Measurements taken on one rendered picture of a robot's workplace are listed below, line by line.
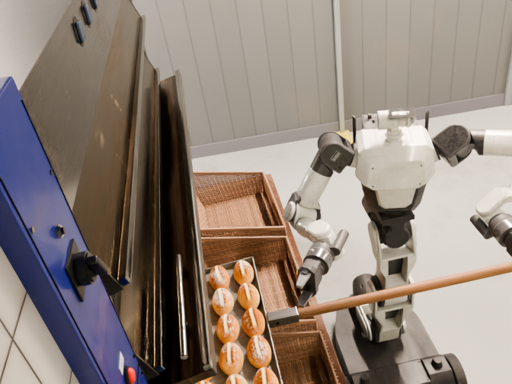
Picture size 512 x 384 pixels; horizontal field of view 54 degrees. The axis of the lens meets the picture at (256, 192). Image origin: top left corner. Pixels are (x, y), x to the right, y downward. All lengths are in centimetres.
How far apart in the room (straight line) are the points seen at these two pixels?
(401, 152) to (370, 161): 11
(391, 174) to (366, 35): 274
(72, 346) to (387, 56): 413
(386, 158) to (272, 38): 265
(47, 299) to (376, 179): 138
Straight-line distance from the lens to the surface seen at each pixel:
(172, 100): 238
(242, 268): 162
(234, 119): 454
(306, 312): 150
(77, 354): 73
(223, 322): 148
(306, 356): 216
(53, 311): 67
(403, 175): 184
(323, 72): 448
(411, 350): 273
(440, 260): 343
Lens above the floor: 234
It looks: 35 degrees down
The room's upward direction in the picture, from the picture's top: 10 degrees counter-clockwise
